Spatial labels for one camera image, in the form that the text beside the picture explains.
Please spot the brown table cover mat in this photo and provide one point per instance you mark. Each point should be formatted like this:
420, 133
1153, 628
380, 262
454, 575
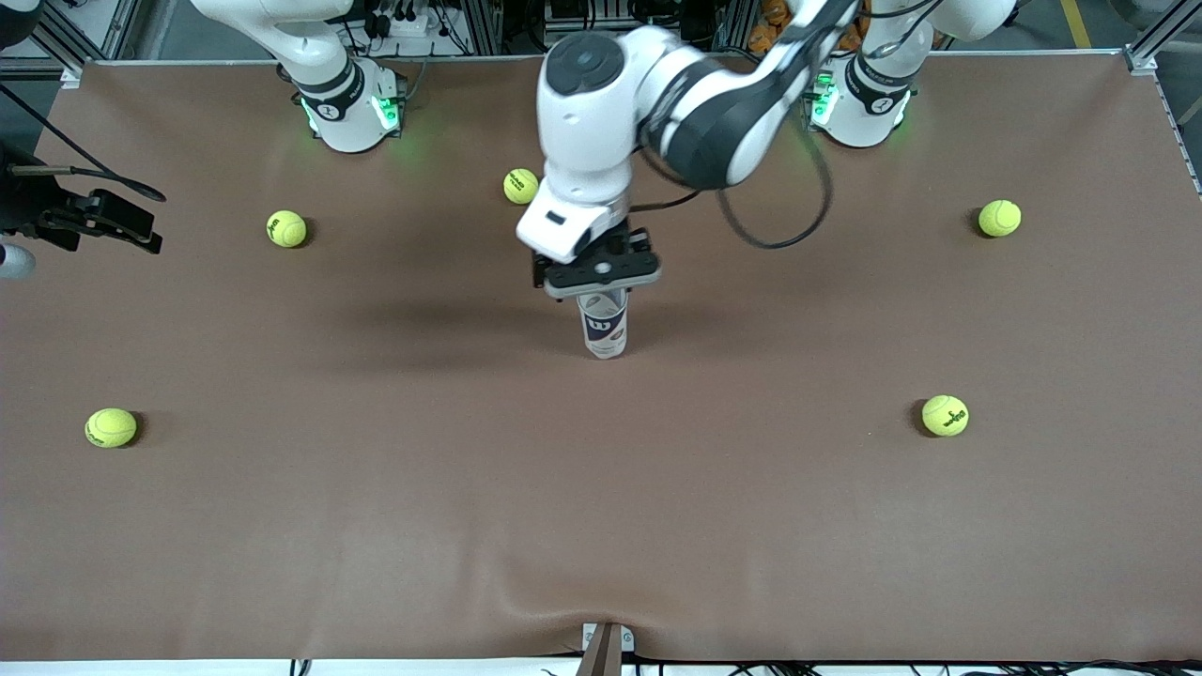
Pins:
601, 526

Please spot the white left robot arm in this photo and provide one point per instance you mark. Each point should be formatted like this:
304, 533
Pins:
601, 131

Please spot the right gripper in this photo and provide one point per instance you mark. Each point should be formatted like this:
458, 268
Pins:
38, 203

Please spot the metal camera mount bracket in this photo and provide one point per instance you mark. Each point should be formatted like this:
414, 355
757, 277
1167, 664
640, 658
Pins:
606, 652

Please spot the orange mesh bag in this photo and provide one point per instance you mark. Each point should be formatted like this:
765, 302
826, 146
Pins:
765, 38

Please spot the yellow tennis ball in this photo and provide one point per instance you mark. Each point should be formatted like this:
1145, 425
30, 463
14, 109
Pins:
111, 427
286, 228
999, 218
945, 415
518, 186

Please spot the white power strip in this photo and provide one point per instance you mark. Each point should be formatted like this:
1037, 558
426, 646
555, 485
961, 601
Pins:
404, 23

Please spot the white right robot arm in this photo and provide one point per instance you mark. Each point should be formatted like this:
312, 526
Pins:
343, 122

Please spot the aluminium frame post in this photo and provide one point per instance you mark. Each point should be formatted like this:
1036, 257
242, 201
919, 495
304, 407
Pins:
120, 28
1160, 38
737, 23
484, 28
61, 52

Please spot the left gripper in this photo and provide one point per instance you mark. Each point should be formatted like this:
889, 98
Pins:
618, 242

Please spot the white blue tennis ball can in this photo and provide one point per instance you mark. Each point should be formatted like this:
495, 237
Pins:
606, 329

